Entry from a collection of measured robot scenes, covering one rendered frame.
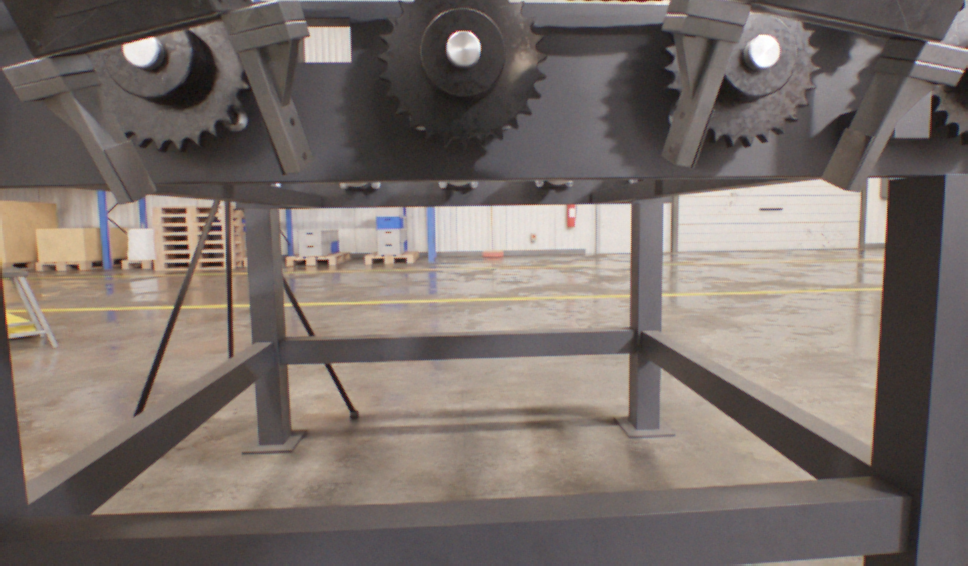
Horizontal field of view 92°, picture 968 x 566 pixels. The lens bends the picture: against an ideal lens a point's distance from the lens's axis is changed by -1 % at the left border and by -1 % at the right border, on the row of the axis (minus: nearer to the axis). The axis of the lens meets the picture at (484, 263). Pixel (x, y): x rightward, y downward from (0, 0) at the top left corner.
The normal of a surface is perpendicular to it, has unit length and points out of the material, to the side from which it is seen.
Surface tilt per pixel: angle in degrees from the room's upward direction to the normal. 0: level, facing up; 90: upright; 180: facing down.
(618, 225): 90
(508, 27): 90
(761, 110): 90
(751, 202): 90
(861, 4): 113
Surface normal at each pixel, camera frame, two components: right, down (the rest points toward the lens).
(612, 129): 0.06, 0.09
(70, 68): 0.98, -0.13
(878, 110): -0.99, -0.10
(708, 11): 0.07, 0.48
